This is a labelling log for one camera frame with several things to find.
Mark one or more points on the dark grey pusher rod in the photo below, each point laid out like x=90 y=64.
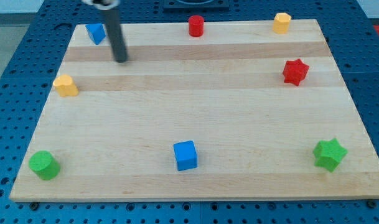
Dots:
x=113 y=28

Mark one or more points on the red star block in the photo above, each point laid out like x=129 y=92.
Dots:
x=295 y=71

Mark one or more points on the green cylinder block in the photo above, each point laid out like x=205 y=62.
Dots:
x=44 y=165

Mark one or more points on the yellow heart block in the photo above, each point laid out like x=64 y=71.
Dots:
x=65 y=86

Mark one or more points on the blue triangle block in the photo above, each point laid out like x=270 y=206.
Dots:
x=96 y=32

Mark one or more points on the green star block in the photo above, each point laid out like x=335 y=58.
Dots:
x=329 y=154

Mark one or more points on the red cylinder block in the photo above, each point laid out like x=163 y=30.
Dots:
x=196 y=26

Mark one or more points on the light wooden board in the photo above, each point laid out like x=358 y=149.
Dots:
x=225 y=91

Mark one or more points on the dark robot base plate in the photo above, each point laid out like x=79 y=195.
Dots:
x=169 y=5

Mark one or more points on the yellow hexagon block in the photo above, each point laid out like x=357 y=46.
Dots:
x=281 y=23

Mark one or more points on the blue cube block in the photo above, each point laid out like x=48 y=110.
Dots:
x=185 y=155

